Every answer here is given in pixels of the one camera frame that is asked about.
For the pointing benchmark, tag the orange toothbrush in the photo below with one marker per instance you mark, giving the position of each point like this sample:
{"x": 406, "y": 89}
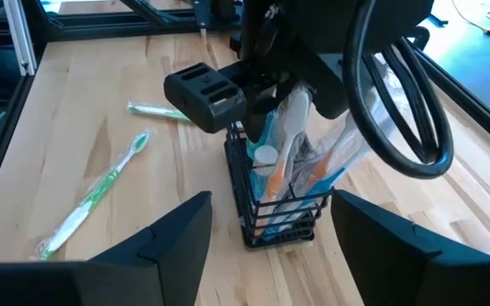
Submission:
{"x": 294, "y": 115}
{"x": 321, "y": 170}

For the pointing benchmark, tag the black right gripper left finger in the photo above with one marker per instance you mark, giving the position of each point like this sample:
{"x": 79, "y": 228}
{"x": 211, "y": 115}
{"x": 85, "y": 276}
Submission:
{"x": 181, "y": 246}

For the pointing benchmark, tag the green toothbrush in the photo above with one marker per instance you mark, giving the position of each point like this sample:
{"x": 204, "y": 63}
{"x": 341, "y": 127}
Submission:
{"x": 155, "y": 111}
{"x": 96, "y": 193}

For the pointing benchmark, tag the blue toothbrush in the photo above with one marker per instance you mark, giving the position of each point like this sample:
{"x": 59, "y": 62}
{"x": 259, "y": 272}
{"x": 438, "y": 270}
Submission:
{"x": 328, "y": 187}

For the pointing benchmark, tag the silver aluminium post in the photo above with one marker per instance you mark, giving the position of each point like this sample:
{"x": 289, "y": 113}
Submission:
{"x": 19, "y": 38}

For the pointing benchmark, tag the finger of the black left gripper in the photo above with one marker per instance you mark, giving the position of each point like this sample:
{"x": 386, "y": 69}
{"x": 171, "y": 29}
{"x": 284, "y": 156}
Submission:
{"x": 260, "y": 110}
{"x": 332, "y": 89}

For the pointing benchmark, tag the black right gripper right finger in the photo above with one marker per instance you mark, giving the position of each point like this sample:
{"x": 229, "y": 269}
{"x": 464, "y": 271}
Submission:
{"x": 398, "y": 263}

